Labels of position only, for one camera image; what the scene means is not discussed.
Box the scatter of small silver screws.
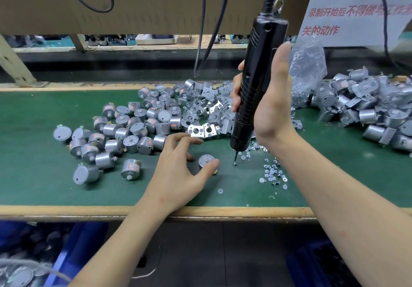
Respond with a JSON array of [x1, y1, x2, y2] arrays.
[[218, 138, 291, 197]]

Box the pile of assembled motors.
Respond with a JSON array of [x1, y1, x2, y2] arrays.
[[311, 66, 412, 152]]

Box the person's right hand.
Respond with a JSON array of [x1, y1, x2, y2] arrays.
[[230, 42, 300, 152]]

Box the person's left forearm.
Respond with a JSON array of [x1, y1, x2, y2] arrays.
[[70, 203, 175, 287]]

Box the silver round motor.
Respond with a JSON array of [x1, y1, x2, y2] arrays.
[[197, 153, 220, 174]]

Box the brown back panel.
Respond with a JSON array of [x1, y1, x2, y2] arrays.
[[0, 0, 316, 36]]

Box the black hanging cable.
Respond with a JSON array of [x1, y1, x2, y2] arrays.
[[196, 0, 207, 78], [200, 0, 234, 78]]

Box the white paper sign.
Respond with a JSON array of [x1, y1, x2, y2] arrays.
[[297, 0, 412, 49]]

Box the blue plastic bin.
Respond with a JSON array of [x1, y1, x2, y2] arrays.
[[0, 221, 107, 287]]

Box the black electric screwdriver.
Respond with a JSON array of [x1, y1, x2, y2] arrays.
[[230, 0, 291, 166]]

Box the pile of silver motors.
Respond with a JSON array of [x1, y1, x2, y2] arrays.
[[53, 101, 184, 184]]

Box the person's right forearm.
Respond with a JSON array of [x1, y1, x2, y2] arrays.
[[273, 132, 412, 287]]

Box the heap of grey binned motors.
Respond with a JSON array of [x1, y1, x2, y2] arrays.
[[0, 226, 65, 287]]

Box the dark blue crate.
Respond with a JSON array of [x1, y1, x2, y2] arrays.
[[286, 237, 361, 287]]

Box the person's left hand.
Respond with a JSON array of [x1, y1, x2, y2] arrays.
[[138, 133, 221, 217]]

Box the green bench mat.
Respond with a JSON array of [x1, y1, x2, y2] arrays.
[[0, 89, 412, 208]]

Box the slanted wooden post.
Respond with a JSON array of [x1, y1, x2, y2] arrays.
[[0, 34, 46, 88]]

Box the small clear plastic bag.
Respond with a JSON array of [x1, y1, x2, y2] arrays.
[[290, 39, 328, 107]]

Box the pile of metal brackets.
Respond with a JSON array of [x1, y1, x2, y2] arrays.
[[138, 79, 248, 139]]

